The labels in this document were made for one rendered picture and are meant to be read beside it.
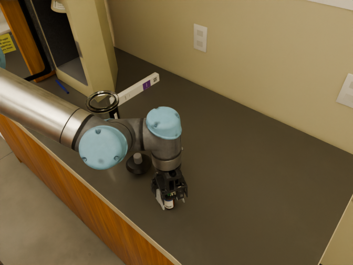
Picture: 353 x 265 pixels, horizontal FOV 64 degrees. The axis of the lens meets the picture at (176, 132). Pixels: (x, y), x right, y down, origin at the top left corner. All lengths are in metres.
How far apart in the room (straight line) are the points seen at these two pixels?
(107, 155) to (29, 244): 1.70
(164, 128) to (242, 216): 0.45
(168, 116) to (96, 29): 0.70
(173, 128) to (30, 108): 0.27
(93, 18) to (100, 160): 0.81
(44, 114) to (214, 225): 0.59
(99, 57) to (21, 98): 0.76
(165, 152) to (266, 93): 0.69
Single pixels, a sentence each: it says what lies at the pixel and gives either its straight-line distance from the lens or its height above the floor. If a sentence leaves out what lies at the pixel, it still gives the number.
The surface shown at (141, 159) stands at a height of 0.99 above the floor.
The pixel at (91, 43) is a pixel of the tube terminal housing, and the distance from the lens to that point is 1.24.
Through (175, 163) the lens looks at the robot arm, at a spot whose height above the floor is 1.21.
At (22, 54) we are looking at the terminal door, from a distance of 1.48.
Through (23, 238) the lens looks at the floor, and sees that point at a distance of 2.19.
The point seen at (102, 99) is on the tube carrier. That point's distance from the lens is 1.03.
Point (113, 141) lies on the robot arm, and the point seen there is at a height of 1.40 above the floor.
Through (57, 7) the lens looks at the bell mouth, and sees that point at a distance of 1.28.
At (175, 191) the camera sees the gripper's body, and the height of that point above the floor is 1.09.
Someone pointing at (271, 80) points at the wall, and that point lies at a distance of 1.20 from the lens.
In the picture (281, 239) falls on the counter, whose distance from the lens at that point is 0.92.
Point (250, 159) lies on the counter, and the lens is 1.07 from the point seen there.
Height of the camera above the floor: 1.74
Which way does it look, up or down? 44 degrees down
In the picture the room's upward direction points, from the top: 3 degrees counter-clockwise
